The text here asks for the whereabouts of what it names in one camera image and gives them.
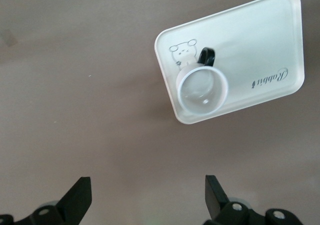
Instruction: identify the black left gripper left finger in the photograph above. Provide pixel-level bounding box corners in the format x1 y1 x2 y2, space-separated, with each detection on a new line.
0 176 94 225

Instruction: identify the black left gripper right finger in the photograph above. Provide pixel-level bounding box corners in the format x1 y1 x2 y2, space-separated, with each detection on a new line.
203 174 304 225

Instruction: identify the white cup black handle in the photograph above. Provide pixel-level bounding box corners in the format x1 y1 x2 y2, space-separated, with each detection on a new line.
175 46 230 116

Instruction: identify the white rectangular tin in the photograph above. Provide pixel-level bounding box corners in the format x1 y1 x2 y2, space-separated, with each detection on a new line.
153 0 307 125

